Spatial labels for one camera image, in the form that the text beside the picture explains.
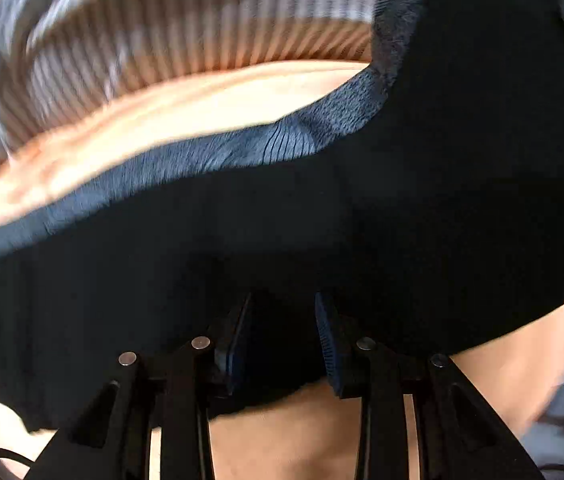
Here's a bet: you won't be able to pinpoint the grey striped duvet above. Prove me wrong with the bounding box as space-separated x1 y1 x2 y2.
0 0 376 165

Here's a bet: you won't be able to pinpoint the black pants with patterned waistband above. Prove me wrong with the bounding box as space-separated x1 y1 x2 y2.
0 0 564 431

